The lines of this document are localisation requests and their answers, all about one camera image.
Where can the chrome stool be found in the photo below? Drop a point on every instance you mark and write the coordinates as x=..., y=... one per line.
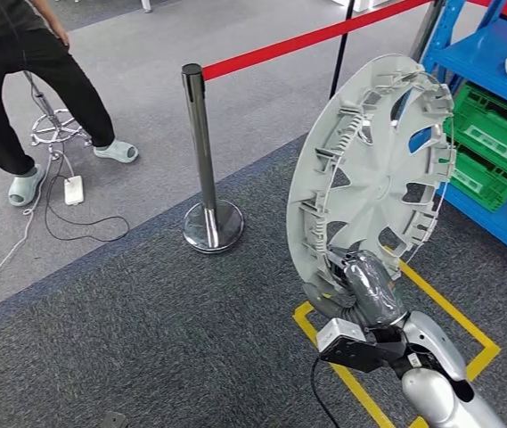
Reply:
x=57, y=127

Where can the white power adapter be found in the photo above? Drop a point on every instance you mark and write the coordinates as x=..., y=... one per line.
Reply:
x=74, y=190

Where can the green plastic crate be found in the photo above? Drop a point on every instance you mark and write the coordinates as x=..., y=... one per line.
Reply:
x=480, y=183
x=485, y=130

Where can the person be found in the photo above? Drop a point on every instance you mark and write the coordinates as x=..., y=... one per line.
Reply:
x=12, y=71

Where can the black round-base stand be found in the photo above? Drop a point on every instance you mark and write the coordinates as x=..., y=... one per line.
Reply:
x=342, y=50

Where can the red barrier belt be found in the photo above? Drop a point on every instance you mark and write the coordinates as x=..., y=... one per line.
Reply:
x=302, y=40

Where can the silver wheel hubcap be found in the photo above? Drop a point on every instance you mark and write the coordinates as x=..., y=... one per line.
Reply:
x=368, y=189

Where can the blue metal shelf rack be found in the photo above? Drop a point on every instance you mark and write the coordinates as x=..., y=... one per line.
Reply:
x=489, y=59

